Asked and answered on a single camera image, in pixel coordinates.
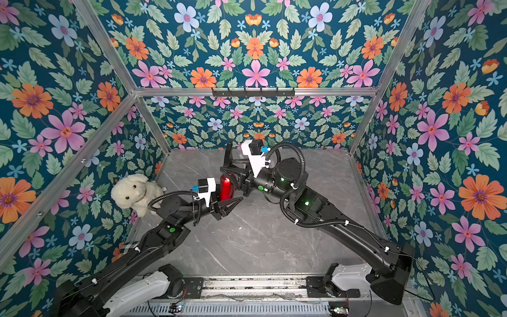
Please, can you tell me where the black hook rail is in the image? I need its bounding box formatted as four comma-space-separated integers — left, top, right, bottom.
211, 88, 296, 98

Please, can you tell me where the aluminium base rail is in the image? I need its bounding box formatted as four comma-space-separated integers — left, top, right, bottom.
118, 274, 421, 304

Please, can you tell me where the aluminium frame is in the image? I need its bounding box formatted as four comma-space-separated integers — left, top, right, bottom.
0, 0, 433, 317

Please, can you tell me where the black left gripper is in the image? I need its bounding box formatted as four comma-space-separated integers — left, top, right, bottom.
176, 186, 238, 227

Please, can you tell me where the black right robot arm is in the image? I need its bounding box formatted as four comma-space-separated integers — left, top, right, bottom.
220, 140, 415, 305

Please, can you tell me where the white plush teddy bear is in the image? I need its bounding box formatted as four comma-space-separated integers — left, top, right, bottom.
110, 174, 163, 218

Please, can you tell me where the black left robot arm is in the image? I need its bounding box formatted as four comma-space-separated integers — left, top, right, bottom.
49, 191, 243, 316

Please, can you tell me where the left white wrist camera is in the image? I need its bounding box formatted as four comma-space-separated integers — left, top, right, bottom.
191, 178, 217, 207

